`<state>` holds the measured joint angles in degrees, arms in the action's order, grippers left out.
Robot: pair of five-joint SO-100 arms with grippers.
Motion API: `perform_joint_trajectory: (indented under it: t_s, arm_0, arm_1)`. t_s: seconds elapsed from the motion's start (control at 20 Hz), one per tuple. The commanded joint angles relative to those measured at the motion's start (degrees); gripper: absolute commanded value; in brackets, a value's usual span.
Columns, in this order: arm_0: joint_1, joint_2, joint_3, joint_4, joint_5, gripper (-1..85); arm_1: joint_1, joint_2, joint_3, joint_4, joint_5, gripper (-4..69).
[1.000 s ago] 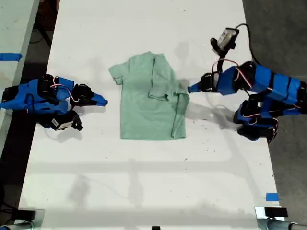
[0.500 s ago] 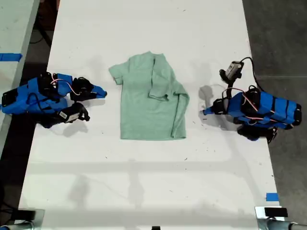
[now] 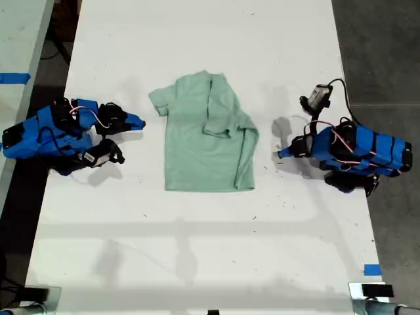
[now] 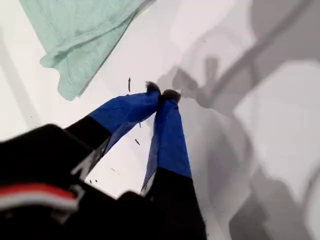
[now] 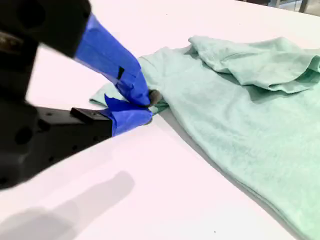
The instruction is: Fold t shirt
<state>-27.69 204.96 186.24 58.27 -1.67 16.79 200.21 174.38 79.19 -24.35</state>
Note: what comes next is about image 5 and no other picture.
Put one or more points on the black-rooted gripper finger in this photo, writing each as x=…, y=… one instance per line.
x=130, y=117

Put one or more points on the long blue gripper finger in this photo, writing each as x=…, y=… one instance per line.
x=112, y=57

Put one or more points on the dark furniture leg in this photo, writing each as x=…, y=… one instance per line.
x=303, y=5

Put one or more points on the pale green T-shirt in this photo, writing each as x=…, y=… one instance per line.
x=225, y=125

